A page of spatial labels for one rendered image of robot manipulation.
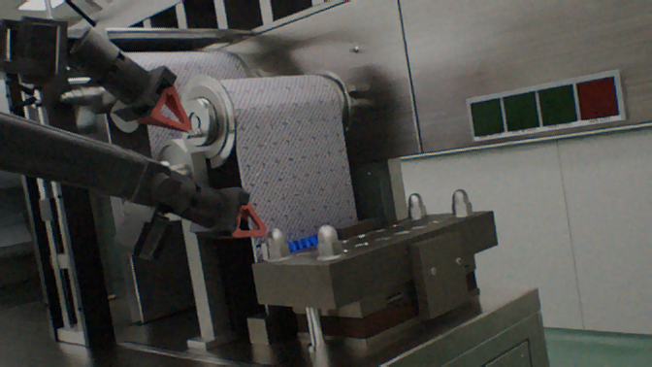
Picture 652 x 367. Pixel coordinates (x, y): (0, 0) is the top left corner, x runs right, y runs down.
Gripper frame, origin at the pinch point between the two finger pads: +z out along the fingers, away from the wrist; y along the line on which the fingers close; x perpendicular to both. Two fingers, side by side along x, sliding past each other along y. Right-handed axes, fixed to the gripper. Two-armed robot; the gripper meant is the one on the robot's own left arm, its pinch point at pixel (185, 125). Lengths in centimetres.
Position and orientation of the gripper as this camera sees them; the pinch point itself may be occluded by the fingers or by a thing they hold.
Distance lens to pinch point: 107.7
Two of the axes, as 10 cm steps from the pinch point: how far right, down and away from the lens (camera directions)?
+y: 7.0, -0.7, -7.1
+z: 6.4, 5.3, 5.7
